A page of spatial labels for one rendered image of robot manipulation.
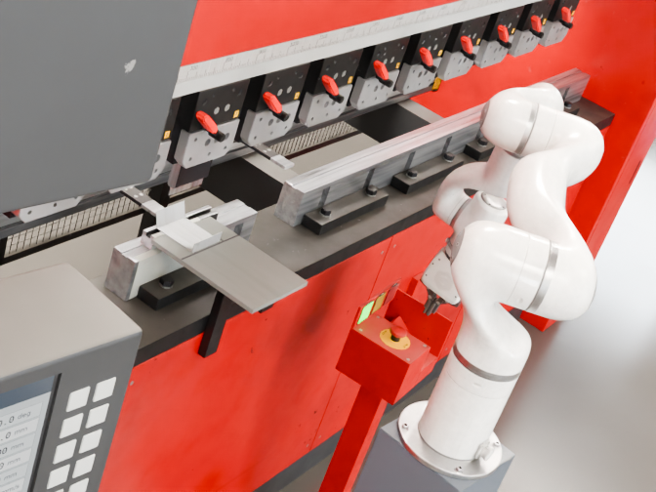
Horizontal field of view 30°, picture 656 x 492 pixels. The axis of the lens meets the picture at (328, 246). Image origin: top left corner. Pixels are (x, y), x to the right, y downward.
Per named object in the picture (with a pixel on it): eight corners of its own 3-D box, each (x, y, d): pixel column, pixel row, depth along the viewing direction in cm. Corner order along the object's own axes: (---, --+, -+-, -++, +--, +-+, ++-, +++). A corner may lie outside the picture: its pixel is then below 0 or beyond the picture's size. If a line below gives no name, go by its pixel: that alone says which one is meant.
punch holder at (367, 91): (354, 111, 275) (377, 45, 267) (325, 94, 278) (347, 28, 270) (389, 100, 287) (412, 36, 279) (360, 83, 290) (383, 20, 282)
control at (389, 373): (392, 405, 275) (419, 343, 266) (334, 368, 280) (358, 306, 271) (431, 371, 291) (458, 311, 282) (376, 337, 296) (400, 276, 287)
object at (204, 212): (150, 250, 241) (154, 237, 239) (140, 242, 242) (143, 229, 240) (215, 224, 256) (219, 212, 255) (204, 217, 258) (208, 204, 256)
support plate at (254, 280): (252, 314, 229) (253, 309, 228) (150, 243, 239) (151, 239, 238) (307, 285, 243) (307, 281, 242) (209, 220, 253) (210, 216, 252)
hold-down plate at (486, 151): (477, 161, 347) (481, 152, 346) (462, 152, 349) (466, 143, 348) (523, 140, 371) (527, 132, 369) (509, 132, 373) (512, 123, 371)
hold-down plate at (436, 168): (405, 194, 316) (409, 184, 315) (389, 184, 318) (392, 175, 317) (461, 169, 340) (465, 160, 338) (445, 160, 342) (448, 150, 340)
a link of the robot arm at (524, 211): (480, 311, 194) (576, 345, 195) (507, 259, 186) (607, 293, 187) (508, 135, 232) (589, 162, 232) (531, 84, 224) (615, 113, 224)
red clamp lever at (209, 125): (210, 114, 218) (226, 137, 227) (192, 103, 220) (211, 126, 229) (204, 122, 218) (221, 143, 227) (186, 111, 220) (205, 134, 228)
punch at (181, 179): (172, 198, 238) (184, 156, 233) (164, 192, 239) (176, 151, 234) (204, 185, 246) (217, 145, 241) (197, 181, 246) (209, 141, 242)
